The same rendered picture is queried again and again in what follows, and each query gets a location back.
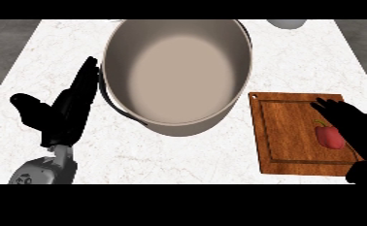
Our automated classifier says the pale grey round bowl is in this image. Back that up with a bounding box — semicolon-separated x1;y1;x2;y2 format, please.
265;19;308;30

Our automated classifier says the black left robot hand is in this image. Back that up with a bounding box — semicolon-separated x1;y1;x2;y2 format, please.
9;55;101;149

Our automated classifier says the large grey metal pot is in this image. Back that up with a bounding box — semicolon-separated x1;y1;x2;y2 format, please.
98;19;254;138

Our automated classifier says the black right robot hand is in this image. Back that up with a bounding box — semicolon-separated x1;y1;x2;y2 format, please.
310;97;367;185

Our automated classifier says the brown wooden cutting board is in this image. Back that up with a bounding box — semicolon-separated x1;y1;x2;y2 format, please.
248;91;366;178

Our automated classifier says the red bell pepper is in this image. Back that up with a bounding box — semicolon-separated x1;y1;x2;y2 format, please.
313;118;347;150

